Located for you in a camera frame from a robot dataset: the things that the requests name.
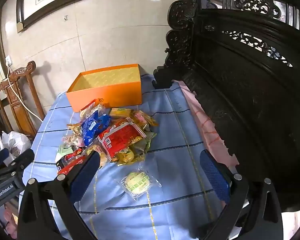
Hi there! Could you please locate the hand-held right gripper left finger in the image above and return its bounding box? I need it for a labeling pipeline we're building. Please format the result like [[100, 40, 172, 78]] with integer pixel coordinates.
[[17, 152, 101, 240]]

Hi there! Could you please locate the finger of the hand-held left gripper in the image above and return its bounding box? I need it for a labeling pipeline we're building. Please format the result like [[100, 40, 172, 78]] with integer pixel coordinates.
[[0, 149, 35, 179]]

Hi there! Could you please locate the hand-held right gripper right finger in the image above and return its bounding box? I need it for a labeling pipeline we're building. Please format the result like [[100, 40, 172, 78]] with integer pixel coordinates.
[[199, 149, 284, 240]]

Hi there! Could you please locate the bright blue snack packet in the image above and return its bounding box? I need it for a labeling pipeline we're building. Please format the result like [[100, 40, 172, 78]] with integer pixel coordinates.
[[81, 111, 112, 147]]

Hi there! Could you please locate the green pastry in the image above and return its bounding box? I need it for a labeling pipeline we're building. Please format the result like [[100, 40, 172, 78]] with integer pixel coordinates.
[[121, 169, 162, 202]]

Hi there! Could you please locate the pile of snack packets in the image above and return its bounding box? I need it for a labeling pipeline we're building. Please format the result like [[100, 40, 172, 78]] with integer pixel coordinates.
[[55, 99, 158, 176]]

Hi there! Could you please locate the orange cardboard box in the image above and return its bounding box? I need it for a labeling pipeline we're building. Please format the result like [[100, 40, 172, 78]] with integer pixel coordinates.
[[66, 63, 142, 112]]

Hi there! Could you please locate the person's left hand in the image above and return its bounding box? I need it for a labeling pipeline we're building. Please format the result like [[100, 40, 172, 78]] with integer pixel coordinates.
[[3, 202, 19, 235]]

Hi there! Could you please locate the white plastic bag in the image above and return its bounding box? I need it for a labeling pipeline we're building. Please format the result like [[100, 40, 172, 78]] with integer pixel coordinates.
[[0, 131, 32, 158]]

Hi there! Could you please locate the pink cloth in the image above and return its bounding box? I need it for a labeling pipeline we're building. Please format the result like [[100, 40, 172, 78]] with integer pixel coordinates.
[[175, 79, 241, 174]]

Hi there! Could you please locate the brown carved wooden chair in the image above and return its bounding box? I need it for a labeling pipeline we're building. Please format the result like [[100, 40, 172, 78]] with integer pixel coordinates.
[[0, 60, 46, 140]]

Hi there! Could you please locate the blue checked cloth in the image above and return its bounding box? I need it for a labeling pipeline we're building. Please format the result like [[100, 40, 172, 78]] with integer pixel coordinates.
[[18, 74, 241, 240]]

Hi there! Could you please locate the dark carved wooden bench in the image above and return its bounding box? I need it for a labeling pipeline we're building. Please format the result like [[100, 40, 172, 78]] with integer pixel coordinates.
[[152, 0, 300, 213]]

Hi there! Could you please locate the white power cable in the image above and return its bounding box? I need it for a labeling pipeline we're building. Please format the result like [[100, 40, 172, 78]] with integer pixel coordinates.
[[5, 61, 44, 123]]

